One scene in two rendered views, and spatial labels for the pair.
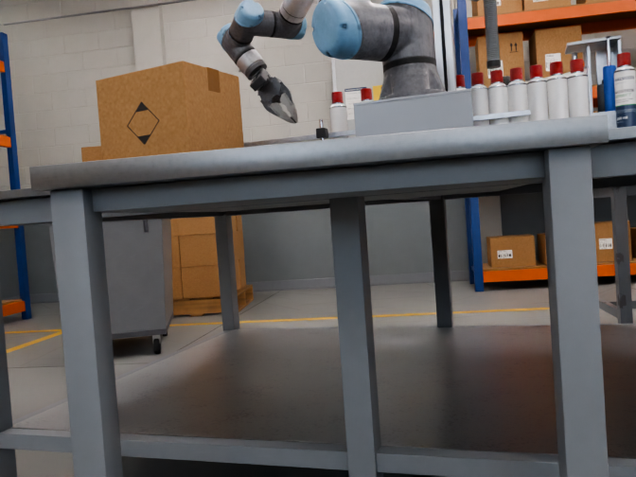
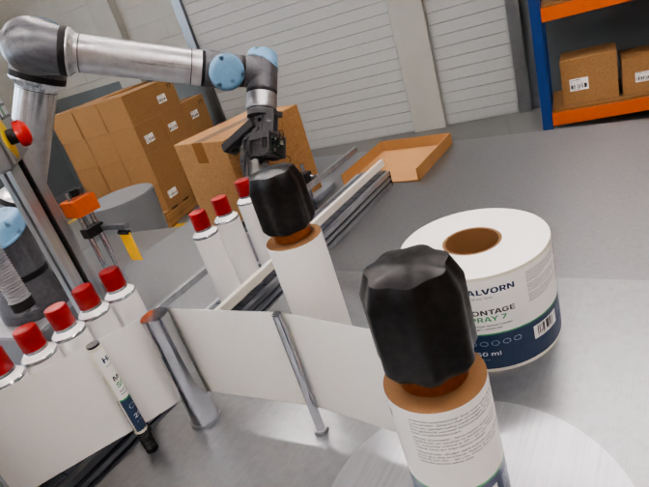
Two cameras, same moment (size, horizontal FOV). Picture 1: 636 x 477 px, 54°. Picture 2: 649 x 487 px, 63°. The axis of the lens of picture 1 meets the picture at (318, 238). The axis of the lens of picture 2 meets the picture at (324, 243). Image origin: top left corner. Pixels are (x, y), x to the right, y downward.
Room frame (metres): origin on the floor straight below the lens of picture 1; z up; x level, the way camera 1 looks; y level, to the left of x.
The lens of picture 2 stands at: (2.41, -1.08, 1.37)
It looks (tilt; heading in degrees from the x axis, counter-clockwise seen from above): 24 degrees down; 110
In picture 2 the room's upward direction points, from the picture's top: 18 degrees counter-clockwise
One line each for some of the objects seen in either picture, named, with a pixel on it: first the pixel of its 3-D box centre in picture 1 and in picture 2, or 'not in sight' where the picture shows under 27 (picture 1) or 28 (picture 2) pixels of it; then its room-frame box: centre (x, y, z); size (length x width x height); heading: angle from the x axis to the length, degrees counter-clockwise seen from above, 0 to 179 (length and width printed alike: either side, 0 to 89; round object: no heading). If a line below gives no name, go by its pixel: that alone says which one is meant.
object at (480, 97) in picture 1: (479, 110); (109, 339); (1.79, -0.48, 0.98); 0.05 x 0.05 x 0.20
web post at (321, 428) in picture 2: not in sight; (299, 375); (2.16, -0.60, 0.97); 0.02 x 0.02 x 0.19
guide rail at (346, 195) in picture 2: not in sight; (280, 255); (1.96, -0.11, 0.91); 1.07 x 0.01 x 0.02; 71
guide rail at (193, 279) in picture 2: (340, 133); (247, 236); (1.89, -0.09, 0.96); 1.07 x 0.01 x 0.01; 71
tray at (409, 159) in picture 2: not in sight; (398, 158); (2.15, 0.57, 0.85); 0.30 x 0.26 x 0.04; 71
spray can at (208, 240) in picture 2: not in sight; (215, 258); (1.88, -0.23, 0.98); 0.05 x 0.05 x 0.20
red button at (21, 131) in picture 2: not in sight; (18, 134); (1.80, -0.45, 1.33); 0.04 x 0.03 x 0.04; 126
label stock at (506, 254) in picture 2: not in sight; (480, 285); (2.38, -0.41, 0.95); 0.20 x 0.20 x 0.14
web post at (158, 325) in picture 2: not in sight; (181, 369); (1.97, -0.57, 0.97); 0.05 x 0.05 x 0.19
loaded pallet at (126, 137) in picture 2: not in sight; (150, 150); (-0.57, 3.33, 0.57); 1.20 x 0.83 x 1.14; 83
